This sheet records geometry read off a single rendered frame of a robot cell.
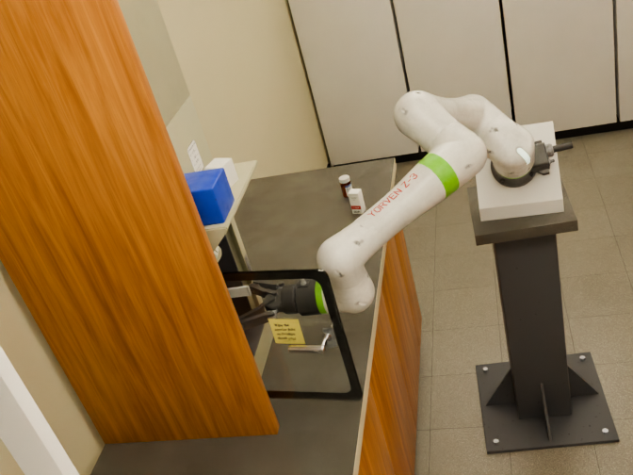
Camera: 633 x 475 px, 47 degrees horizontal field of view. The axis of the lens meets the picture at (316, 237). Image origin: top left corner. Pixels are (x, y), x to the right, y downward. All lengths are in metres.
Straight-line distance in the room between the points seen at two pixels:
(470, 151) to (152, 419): 1.06
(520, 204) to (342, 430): 1.01
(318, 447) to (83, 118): 0.94
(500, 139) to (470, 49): 2.46
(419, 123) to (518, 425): 1.51
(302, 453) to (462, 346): 1.71
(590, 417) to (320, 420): 1.43
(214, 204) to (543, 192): 1.21
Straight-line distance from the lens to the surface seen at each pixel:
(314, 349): 1.69
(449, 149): 1.86
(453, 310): 3.63
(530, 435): 3.01
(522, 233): 2.44
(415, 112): 1.91
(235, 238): 2.03
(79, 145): 1.54
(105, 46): 1.43
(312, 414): 1.93
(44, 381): 1.96
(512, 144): 2.25
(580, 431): 3.03
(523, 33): 4.67
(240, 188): 1.77
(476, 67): 4.72
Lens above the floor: 2.27
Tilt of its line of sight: 31 degrees down
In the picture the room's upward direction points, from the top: 16 degrees counter-clockwise
